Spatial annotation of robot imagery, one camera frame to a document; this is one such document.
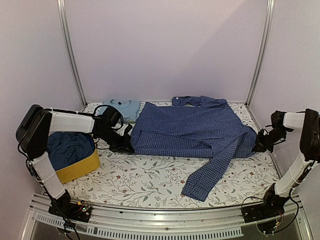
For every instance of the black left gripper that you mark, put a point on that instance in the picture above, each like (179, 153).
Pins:
(122, 147)

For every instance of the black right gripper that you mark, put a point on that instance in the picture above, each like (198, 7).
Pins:
(261, 146)

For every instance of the light blue t-shirt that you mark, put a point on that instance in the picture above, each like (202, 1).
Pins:
(128, 108)

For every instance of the blue checkered shirt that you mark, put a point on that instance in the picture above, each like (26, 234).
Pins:
(194, 127)

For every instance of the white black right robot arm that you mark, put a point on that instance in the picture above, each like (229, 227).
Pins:
(308, 156)

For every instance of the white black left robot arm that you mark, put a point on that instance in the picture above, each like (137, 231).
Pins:
(38, 123)

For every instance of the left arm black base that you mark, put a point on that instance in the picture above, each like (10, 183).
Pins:
(78, 211)

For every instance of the yellow laundry basket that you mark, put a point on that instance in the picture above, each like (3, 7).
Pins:
(79, 169)

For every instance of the floral patterned table cloth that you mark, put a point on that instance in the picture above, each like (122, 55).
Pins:
(138, 180)

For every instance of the dark blue garment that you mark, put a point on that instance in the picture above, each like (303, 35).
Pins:
(67, 148)

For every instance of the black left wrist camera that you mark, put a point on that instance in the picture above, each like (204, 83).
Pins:
(110, 116)

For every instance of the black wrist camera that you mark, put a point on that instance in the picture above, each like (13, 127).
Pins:
(110, 116)
(277, 119)

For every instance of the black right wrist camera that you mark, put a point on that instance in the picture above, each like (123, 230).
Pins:
(277, 119)

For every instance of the right aluminium frame post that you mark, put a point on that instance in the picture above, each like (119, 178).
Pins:
(270, 4)

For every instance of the aluminium frame post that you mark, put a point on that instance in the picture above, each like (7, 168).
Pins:
(69, 50)
(270, 4)

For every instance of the left aluminium frame post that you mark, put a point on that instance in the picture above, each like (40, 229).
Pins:
(69, 50)

